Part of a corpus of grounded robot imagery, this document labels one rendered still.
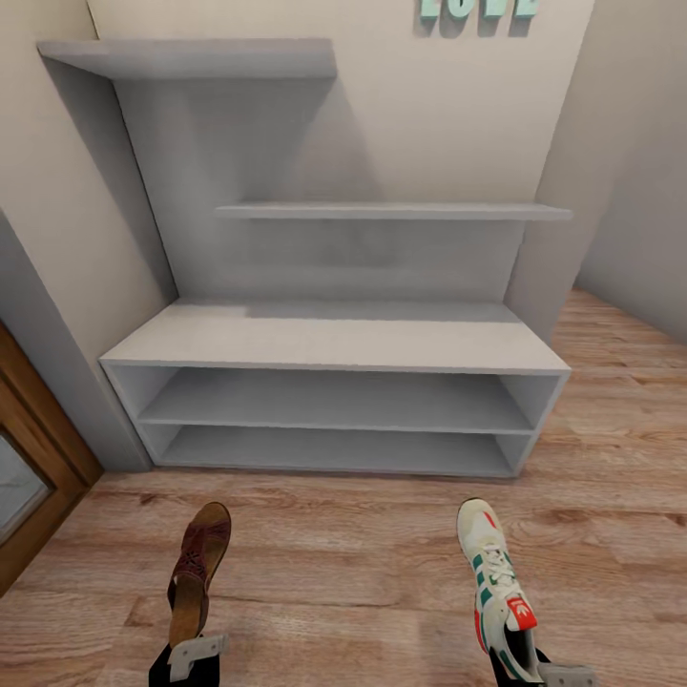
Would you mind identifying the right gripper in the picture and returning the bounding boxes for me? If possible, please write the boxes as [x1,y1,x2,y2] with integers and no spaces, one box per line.
[489,647,549,687]

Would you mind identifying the sandal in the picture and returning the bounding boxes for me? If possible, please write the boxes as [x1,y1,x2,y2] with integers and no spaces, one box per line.
[167,502,232,648]

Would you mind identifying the gym shoe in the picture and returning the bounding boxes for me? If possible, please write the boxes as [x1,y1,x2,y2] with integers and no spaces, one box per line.
[457,497,543,683]

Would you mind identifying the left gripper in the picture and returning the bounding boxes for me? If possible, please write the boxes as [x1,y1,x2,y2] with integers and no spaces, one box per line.
[148,644,220,687]

